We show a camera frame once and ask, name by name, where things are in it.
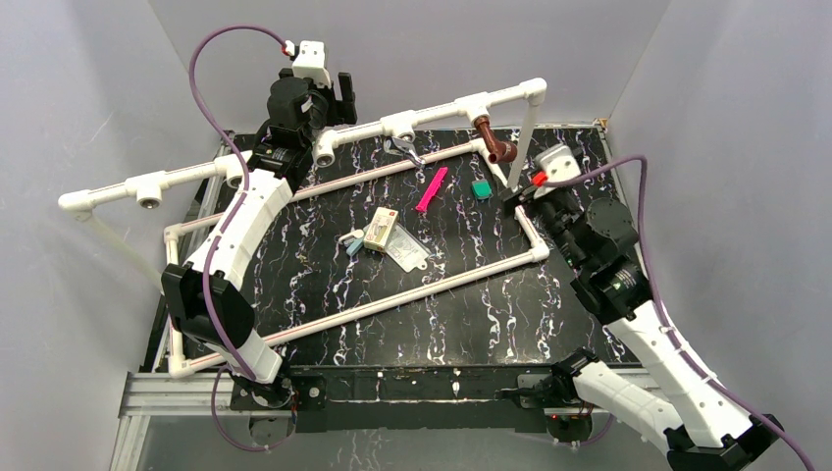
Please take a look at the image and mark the brown water faucet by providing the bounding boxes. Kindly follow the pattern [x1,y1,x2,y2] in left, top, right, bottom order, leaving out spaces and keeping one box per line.
[472,115,517,164]

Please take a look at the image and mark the white PVC pipe frame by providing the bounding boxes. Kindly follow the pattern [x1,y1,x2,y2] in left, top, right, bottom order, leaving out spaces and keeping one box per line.
[58,78,549,378]

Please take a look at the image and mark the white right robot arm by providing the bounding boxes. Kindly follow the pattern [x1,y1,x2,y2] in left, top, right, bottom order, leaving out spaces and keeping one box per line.
[501,174,783,470]

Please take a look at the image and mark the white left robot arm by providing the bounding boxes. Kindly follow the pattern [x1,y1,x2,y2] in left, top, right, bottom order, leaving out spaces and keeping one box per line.
[161,69,357,408]

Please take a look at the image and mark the chrome water faucet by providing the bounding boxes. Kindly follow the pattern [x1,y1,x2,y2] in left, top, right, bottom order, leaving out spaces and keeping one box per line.
[383,136,426,168]

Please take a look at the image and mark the green square block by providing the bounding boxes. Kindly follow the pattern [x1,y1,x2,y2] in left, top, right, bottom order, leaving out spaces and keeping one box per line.
[471,180,494,201]

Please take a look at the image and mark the pink plastic strip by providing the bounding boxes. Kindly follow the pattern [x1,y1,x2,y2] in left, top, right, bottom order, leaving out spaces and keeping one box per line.
[415,167,448,213]

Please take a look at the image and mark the clear plastic bag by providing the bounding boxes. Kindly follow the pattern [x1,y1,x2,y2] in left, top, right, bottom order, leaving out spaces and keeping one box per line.
[386,225,431,273]

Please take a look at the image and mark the white small clip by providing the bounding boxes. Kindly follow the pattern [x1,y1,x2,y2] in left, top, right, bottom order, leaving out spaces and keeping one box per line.
[338,229,365,246]

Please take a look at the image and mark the small beige cardboard box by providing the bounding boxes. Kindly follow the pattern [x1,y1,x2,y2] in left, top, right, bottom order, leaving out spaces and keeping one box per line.
[363,207,399,252]

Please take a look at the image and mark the light blue small block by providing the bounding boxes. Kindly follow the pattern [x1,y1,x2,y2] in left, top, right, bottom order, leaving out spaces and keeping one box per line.
[345,238,364,257]

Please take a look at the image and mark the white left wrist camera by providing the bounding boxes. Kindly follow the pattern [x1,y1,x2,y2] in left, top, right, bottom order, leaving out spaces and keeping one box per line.
[283,40,333,88]

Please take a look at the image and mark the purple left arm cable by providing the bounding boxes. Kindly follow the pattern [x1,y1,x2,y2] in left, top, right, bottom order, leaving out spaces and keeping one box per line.
[188,25,293,453]

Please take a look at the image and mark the aluminium table frame rail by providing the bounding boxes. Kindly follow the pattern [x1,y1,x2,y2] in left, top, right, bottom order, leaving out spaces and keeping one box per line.
[111,364,680,470]

